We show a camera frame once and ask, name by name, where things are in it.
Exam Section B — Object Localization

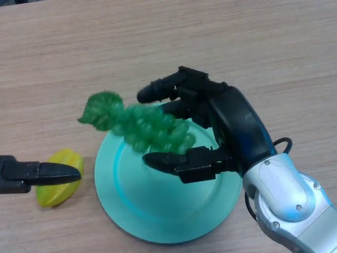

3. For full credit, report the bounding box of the green grapes bunch with leaf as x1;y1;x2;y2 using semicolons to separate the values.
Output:
77;91;197;156

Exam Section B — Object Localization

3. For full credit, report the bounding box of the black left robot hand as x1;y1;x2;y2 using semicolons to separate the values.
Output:
0;155;82;195

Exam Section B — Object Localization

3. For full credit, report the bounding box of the yellow starfruit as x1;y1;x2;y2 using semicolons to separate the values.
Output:
36;149;85;208

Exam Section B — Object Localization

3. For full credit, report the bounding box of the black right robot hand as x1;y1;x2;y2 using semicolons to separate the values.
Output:
136;65;277;184

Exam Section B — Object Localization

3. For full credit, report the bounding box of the teal round plate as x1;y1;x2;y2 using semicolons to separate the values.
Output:
94;102;243;244

